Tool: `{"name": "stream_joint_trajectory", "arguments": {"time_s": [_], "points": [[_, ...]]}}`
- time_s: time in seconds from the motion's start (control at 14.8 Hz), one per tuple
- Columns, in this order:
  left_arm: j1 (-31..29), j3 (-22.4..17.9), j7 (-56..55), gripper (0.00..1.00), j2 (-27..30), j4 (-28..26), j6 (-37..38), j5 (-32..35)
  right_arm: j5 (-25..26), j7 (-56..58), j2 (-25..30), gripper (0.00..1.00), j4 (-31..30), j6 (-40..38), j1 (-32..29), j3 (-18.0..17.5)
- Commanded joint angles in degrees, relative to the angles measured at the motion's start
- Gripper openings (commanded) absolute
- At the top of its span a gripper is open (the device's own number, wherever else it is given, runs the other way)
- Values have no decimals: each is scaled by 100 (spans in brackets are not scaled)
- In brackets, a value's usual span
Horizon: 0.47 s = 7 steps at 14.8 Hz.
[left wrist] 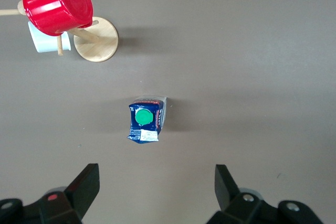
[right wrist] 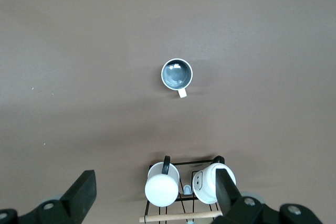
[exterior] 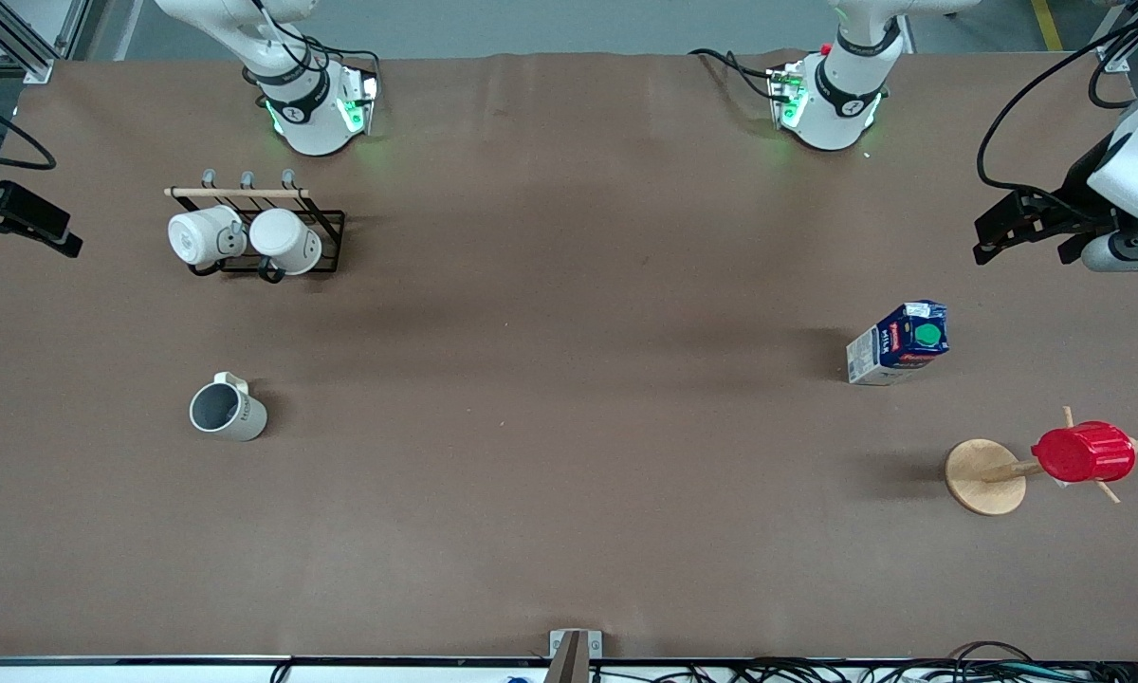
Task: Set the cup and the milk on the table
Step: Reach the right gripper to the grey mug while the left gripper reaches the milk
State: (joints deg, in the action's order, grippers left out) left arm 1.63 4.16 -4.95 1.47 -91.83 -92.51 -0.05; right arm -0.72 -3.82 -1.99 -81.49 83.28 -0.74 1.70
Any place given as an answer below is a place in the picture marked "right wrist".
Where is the black wire rack wooden bar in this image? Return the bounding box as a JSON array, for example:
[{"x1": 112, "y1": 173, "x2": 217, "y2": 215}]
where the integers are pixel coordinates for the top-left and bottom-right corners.
[{"x1": 139, "y1": 155, "x2": 226, "y2": 224}]

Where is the white face-print mug black handle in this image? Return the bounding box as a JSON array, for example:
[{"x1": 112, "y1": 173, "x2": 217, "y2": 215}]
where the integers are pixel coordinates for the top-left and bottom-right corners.
[{"x1": 192, "y1": 155, "x2": 237, "y2": 205}]

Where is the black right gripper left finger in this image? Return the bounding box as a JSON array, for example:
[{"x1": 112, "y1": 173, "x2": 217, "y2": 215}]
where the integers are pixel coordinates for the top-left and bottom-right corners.
[{"x1": 0, "y1": 169, "x2": 97, "y2": 224}]

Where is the brown table cover cloth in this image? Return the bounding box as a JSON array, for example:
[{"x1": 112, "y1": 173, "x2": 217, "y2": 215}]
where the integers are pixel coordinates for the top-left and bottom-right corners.
[{"x1": 0, "y1": 0, "x2": 336, "y2": 224}]

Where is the white mug grey inside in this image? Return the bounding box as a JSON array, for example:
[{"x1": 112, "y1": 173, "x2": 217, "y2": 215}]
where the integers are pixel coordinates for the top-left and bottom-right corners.
[{"x1": 160, "y1": 58, "x2": 194, "y2": 99}]

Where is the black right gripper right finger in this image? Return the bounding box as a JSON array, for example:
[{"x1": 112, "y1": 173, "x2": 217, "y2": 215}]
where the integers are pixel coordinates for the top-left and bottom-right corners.
[{"x1": 211, "y1": 168, "x2": 324, "y2": 224}]

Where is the plain white mug black handle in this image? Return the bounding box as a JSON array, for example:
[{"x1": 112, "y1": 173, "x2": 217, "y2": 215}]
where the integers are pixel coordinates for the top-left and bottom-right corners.
[{"x1": 144, "y1": 155, "x2": 181, "y2": 207}]

